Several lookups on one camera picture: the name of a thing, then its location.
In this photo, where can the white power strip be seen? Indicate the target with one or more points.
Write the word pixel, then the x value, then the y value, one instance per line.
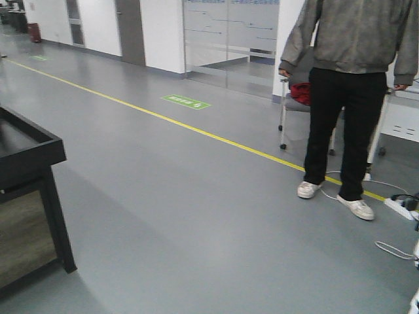
pixel 398 208

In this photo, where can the white desk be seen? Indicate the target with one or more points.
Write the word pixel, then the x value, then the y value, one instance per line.
pixel 399 118

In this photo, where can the person in grey jacket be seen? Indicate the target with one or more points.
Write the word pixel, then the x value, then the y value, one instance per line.
pixel 354 43

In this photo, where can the grey chair with red bag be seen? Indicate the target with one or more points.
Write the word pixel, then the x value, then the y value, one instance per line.
pixel 295 93

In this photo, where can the black fruit display stand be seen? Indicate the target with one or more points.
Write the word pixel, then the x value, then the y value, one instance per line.
pixel 33 230

